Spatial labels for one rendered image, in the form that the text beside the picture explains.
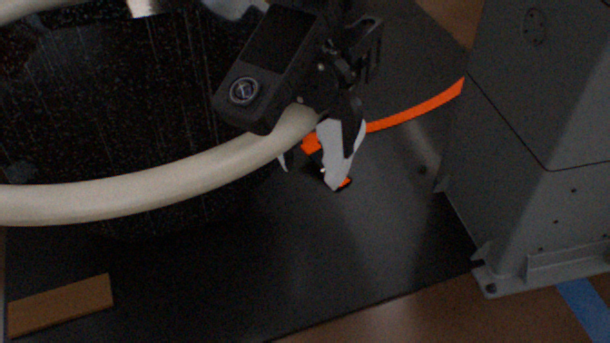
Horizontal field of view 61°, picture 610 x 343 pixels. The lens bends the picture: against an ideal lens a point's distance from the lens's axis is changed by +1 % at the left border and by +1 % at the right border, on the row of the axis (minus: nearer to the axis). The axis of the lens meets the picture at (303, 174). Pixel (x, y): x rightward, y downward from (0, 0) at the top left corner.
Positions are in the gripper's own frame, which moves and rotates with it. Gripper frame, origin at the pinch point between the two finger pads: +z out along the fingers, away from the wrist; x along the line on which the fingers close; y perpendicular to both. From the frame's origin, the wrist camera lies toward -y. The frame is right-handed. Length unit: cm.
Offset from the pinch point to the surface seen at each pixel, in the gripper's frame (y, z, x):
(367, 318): 40, 84, 7
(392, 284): 52, 82, 6
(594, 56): 66, 13, -19
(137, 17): 30, 9, 57
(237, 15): 48, 13, 47
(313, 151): 80, 72, 48
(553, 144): 67, 34, -18
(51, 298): 0, 79, 79
